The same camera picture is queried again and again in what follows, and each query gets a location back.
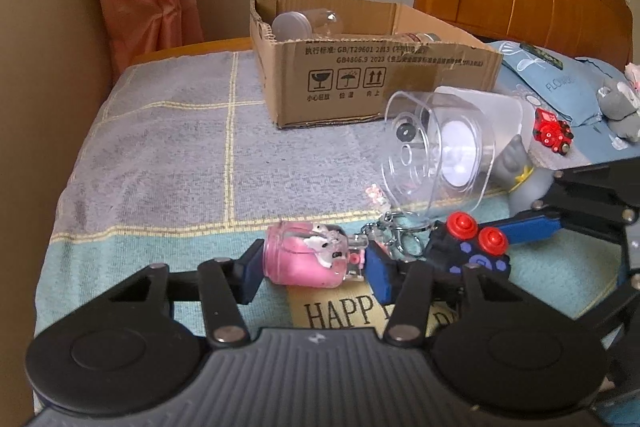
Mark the light blue bedsheet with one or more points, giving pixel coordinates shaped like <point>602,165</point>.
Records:
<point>600,149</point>

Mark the wooden bed frame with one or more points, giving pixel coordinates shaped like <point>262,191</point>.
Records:
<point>190,49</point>

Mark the black toy train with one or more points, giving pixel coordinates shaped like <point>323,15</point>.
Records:
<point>450,252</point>

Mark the cardboard box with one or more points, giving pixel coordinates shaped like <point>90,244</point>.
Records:
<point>325,72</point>

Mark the grey elephant toy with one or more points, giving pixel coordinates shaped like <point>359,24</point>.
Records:
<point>530,187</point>

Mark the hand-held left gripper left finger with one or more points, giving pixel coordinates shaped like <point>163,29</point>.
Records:
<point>247,277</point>

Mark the checked bed blanket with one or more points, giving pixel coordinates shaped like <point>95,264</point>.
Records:
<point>150,147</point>

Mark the red toy train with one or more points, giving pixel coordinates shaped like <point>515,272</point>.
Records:
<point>550,132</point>

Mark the clear jar with frosted lid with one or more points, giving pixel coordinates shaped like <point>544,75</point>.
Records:
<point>290,26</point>

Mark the small pink flower charm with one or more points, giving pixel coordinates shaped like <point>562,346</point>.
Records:
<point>373,195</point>

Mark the grey plush toy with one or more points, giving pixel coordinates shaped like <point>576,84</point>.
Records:
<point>622,104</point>

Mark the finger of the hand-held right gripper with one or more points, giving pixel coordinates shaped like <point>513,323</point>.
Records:
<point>532,224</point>
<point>600,184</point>

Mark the clear square plastic container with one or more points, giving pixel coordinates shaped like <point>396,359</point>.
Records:
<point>440,147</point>

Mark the beige lettered cloth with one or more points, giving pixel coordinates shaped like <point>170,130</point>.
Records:
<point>340,313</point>

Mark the light blue pillow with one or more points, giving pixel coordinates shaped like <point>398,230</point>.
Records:
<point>565,87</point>

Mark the pink white plush toy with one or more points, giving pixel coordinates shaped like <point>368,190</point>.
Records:
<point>633,72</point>

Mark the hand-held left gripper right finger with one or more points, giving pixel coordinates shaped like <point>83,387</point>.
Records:
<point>380,272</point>

